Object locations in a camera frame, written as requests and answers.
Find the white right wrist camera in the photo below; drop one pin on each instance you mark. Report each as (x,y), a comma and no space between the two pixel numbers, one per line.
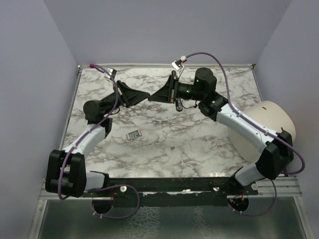
(178,64)

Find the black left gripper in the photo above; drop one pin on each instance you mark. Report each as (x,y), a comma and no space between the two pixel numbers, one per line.
(130,96)

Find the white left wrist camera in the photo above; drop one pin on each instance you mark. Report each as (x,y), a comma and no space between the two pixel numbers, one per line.
(111,72)

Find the large white paper roll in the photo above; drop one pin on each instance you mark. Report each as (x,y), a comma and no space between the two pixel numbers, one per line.
(269,115)

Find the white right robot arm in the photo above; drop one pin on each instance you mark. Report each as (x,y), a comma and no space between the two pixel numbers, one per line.
(275,148)

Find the staple box tray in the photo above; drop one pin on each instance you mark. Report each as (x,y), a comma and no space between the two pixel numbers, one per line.
(134,134)

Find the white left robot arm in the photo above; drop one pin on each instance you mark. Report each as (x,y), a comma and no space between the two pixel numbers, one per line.
(66,173)

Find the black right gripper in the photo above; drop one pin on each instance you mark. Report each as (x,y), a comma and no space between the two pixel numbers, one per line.
(162,95)

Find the aluminium frame rail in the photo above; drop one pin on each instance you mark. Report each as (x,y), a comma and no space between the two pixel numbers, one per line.
(274,185)

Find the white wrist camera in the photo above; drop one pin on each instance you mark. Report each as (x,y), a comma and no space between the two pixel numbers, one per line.
(178,64)
(111,72)

